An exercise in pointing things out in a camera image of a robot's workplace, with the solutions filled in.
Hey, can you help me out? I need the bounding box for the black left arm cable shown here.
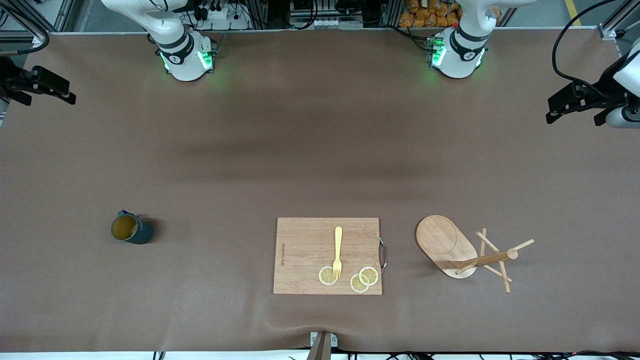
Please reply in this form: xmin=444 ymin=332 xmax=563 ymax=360
xmin=551 ymin=0 xmax=618 ymax=90

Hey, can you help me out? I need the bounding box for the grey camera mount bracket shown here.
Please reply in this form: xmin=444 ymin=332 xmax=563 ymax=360
xmin=306 ymin=331 xmax=338 ymax=360

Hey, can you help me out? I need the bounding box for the dark green mug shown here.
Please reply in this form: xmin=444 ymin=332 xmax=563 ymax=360
xmin=111 ymin=210 xmax=154 ymax=245

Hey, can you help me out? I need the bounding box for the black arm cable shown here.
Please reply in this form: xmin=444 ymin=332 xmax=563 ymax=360
xmin=551 ymin=0 xmax=618 ymax=90
xmin=0 ymin=0 xmax=51 ymax=56

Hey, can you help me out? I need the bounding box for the brown table mat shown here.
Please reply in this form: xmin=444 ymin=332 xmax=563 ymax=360
xmin=0 ymin=27 xmax=640 ymax=353

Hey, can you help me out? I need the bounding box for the bamboo cutting board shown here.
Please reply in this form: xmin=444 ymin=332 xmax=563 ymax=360
xmin=273 ymin=217 xmax=383 ymax=296

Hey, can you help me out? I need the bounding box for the yellow plastic fork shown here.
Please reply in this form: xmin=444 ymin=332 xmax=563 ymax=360
xmin=332 ymin=226 xmax=344 ymax=279

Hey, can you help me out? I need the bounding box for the grey equipment rack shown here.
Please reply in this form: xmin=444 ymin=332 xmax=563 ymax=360
xmin=287 ymin=0 xmax=366 ymax=30

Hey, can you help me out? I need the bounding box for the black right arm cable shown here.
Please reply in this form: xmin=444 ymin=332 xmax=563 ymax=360
xmin=0 ymin=0 xmax=51 ymax=56

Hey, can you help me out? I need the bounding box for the white power strip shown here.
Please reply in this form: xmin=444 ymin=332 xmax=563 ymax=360
xmin=197 ymin=4 xmax=247 ymax=31

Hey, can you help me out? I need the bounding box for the aluminium frame profile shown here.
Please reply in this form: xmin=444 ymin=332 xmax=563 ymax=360
xmin=0 ymin=0 xmax=76 ymax=41
xmin=597 ymin=0 xmax=640 ymax=41

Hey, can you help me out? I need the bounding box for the wooden mug tree rack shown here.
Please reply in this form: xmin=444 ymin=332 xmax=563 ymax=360
xmin=415 ymin=215 xmax=535 ymax=293

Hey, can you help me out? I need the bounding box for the orange snack bag pile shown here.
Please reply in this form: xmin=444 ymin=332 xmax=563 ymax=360
xmin=398 ymin=0 xmax=501 ymax=29

